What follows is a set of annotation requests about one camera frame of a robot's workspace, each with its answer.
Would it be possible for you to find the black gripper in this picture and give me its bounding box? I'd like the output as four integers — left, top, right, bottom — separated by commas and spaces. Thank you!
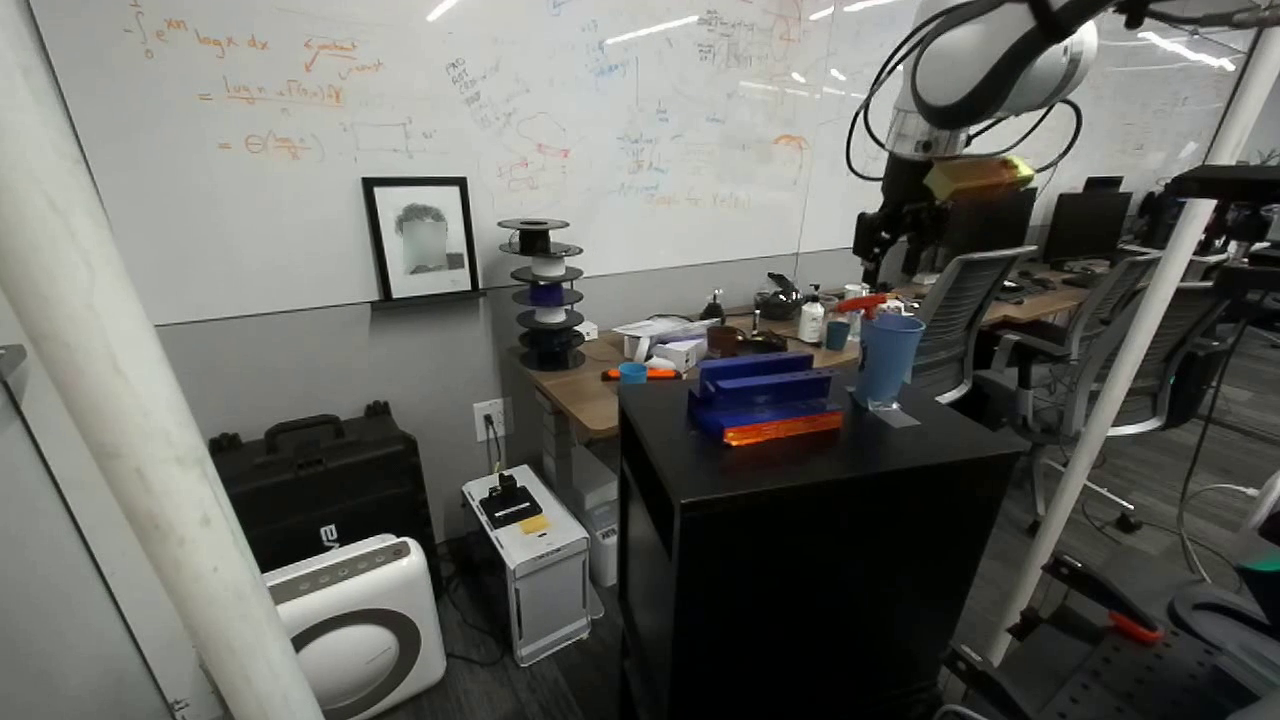
850, 158, 1039, 292

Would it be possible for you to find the blue plastic cup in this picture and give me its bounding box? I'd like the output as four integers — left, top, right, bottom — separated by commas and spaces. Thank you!
858, 309, 927, 411

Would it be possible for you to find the orange flat bar object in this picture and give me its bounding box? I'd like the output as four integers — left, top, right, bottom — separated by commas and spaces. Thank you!
721, 409, 850, 454

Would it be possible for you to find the grey mesh office chair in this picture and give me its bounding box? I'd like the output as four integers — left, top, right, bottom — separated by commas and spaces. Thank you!
908, 242, 1046, 406

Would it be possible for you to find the white plastic bottle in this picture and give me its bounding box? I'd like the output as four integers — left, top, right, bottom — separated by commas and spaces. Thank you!
797, 296, 834, 353

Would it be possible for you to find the white flat card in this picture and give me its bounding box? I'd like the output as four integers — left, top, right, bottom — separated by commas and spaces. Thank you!
866, 402, 926, 431

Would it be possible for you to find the black computer monitor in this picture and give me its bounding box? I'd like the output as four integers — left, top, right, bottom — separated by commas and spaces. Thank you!
1039, 190, 1137, 271

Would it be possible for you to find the blue stepped block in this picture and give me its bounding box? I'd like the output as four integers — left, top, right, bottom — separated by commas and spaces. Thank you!
686, 350, 839, 448

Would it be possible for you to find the dark office chair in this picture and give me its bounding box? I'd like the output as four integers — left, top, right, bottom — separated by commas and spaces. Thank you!
1023, 245, 1254, 535

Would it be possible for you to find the black cabinet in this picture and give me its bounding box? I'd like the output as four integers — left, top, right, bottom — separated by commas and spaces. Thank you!
616, 378, 1034, 720

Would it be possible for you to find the wooden desk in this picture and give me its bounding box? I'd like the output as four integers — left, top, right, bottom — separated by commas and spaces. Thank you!
522, 271, 1126, 454

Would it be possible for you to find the stack of filament spools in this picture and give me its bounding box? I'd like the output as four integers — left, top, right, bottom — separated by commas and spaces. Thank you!
497, 216, 594, 378

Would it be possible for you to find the whiteboard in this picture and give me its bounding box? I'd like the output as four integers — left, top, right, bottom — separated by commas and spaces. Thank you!
25, 0, 1280, 327

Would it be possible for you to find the framed portrait picture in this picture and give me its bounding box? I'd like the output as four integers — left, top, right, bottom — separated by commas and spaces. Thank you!
359, 172, 483, 309

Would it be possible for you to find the black device on tower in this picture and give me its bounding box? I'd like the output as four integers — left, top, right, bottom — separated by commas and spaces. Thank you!
476, 469, 549, 531

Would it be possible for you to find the white computer tower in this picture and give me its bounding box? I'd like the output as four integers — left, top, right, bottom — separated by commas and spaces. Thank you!
458, 462, 597, 674

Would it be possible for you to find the black hard carrying case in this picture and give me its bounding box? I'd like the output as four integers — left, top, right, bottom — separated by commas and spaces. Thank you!
204, 402, 442, 576

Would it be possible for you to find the white round air purifier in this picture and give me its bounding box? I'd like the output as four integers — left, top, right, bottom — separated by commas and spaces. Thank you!
259, 529, 453, 720

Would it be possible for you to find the thin white frame pole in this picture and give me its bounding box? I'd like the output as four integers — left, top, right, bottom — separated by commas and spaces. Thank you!
979, 24, 1280, 674

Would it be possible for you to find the white wall outlet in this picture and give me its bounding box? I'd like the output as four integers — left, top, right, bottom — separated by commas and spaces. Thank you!
469, 396, 514, 448

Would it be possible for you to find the thick white frame pole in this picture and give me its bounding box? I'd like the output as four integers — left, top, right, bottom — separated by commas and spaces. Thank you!
0, 0, 327, 720

